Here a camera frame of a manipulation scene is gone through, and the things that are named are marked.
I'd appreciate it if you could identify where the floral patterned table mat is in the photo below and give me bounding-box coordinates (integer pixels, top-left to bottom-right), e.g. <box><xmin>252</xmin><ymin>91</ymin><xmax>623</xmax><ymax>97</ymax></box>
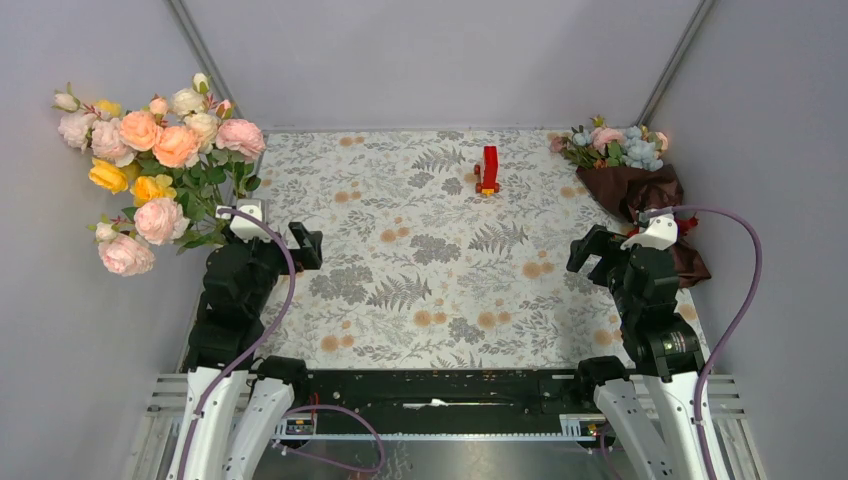
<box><xmin>255</xmin><ymin>130</ymin><xmax>625</xmax><ymax>369</ymax></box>

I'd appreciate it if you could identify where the purple cable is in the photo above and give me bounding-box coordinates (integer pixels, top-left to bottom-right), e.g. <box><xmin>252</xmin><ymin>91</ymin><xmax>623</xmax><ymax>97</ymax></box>
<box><xmin>639</xmin><ymin>205</ymin><xmax>764</xmax><ymax>480</ymax></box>
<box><xmin>173</xmin><ymin>207</ymin><xmax>387</xmax><ymax>480</ymax></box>

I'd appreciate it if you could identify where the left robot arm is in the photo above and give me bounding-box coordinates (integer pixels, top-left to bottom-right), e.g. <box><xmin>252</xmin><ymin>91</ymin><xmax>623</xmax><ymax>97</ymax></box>
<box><xmin>168</xmin><ymin>222</ymin><xmax>323</xmax><ymax>479</ymax></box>

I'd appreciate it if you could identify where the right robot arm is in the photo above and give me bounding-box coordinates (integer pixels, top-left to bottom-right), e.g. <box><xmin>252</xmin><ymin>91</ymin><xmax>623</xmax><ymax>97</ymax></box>
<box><xmin>567</xmin><ymin>225</ymin><xmax>729</xmax><ymax>479</ymax></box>

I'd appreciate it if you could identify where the pastel rose bunch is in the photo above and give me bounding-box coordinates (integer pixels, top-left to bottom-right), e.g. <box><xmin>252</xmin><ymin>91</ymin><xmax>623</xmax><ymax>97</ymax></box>
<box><xmin>52</xmin><ymin>72</ymin><xmax>266</xmax><ymax>277</ymax></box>

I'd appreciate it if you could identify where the slotted white cable duct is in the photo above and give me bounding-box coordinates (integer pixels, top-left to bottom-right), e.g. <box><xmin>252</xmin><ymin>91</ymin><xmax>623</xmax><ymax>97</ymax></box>
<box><xmin>270</xmin><ymin>416</ymin><xmax>598</xmax><ymax>442</ymax></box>

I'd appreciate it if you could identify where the red ribbon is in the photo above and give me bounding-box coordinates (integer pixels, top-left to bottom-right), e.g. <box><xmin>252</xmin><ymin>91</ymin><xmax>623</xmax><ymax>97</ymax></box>
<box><xmin>627</xmin><ymin>215</ymin><xmax>699</xmax><ymax>237</ymax></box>

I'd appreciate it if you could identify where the brown paper bouquet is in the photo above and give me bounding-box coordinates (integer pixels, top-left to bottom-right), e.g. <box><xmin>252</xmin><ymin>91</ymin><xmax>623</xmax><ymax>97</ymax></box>
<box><xmin>548</xmin><ymin>115</ymin><xmax>712</xmax><ymax>289</ymax></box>

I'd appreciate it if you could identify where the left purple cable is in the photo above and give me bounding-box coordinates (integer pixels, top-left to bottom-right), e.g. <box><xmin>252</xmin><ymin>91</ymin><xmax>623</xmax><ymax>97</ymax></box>
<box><xmin>173</xmin><ymin>207</ymin><xmax>387</xmax><ymax>480</ymax></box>

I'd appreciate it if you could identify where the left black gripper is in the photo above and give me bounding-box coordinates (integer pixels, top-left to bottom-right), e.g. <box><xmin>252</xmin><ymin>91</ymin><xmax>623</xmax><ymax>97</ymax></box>
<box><xmin>225</xmin><ymin>220</ymin><xmax>321</xmax><ymax>312</ymax></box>

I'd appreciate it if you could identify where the red toy block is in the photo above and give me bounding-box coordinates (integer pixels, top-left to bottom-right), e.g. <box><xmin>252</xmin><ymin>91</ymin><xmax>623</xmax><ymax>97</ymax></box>
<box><xmin>473</xmin><ymin>145</ymin><xmax>500</xmax><ymax>196</ymax></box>

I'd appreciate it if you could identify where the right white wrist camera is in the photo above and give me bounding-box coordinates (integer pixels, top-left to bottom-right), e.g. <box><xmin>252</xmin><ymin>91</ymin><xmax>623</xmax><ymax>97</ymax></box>
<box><xmin>620</xmin><ymin>212</ymin><xmax>678</xmax><ymax>251</ymax></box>

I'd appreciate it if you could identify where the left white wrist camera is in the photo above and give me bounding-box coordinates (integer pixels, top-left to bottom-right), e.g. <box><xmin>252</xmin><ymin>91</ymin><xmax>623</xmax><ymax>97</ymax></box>
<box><xmin>215</xmin><ymin>205</ymin><xmax>270</xmax><ymax>242</ymax></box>

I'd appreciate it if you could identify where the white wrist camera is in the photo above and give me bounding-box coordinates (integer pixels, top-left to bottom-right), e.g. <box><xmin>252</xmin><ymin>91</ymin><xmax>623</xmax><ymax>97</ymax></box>
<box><xmin>215</xmin><ymin>205</ymin><xmax>270</xmax><ymax>242</ymax></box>
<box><xmin>620</xmin><ymin>212</ymin><xmax>678</xmax><ymax>251</ymax></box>

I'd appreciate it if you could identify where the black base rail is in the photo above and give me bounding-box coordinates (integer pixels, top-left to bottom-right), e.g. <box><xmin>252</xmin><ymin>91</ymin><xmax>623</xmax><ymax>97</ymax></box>
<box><xmin>257</xmin><ymin>364</ymin><xmax>604</xmax><ymax>434</ymax></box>

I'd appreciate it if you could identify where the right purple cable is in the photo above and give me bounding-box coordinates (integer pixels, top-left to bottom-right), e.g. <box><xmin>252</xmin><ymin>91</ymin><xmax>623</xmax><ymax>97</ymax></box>
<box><xmin>639</xmin><ymin>205</ymin><xmax>764</xmax><ymax>480</ymax></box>

